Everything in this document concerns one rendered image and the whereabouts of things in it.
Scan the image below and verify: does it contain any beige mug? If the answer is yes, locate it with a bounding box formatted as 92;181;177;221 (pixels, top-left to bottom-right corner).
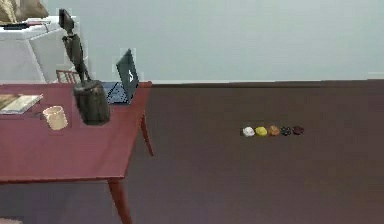
42;105;69;131

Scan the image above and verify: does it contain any tan cushion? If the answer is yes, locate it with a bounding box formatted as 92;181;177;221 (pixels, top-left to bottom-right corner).
0;0;50;24

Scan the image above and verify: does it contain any red wooden table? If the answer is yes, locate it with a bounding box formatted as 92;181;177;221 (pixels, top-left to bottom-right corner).
0;80;155;224

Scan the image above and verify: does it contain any white cabinet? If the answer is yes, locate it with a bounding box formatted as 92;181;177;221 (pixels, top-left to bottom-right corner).
0;15;88;84

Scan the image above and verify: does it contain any pale open book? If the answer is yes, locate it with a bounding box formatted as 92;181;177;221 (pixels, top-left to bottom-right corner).
0;93;44;116

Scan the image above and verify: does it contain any brown wooden chair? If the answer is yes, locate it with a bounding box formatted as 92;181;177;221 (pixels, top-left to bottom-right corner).
55;69;82;84

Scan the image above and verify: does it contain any dark desk lamp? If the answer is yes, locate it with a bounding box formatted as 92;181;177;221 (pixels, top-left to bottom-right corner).
58;8;111;126

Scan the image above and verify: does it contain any dark open laptop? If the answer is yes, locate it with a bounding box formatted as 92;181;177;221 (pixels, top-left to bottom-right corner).
101;48;140;105

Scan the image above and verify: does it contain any black flat remote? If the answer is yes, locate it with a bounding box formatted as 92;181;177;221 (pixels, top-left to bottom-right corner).
1;21;30;31

